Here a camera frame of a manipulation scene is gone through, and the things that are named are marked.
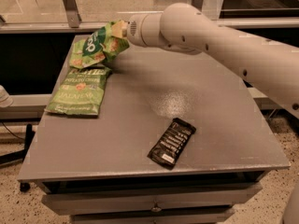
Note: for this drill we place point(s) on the green rice chip bag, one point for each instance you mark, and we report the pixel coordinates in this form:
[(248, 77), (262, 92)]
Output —
[(100, 47)]

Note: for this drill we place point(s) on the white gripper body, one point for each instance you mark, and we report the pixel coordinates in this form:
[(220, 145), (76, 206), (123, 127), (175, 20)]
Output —
[(133, 29)]

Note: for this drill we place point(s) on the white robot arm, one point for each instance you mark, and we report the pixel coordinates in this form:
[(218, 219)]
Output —
[(269, 66)]

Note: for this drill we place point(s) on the black snack bar wrapper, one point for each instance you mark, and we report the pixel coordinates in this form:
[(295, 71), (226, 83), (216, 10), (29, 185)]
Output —
[(170, 145)]

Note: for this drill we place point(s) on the black stand with caster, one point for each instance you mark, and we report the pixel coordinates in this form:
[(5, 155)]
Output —
[(20, 155)]

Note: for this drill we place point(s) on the grey drawer with lock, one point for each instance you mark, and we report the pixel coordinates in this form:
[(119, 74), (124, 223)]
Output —
[(147, 199)]

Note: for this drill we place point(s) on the grey metal railing frame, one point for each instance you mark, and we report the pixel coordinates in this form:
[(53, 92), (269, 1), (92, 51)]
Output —
[(66, 15)]

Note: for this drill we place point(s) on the white cylindrical object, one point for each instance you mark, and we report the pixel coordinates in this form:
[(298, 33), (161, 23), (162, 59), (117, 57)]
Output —
[(5, 99)]

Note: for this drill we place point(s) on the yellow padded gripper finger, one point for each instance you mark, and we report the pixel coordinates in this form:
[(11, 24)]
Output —
[(119, 29)]

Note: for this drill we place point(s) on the green jalapeno chip bag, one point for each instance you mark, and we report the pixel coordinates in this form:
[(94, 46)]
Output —
[(81, 93)]

